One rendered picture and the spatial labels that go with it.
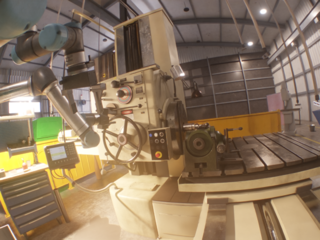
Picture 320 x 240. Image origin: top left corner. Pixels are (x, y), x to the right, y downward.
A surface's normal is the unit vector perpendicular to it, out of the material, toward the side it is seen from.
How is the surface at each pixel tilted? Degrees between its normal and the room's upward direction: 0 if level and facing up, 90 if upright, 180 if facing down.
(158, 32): 90
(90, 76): 98
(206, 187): 90
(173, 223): 90
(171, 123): 73
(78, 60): 109
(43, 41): 115
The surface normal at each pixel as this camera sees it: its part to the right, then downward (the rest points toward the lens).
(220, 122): -0.37, 0.07
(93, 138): 0.60, -0.06
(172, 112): -0.37, -0.52
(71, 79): -0.19, 0.44
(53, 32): 0.11, 0.43
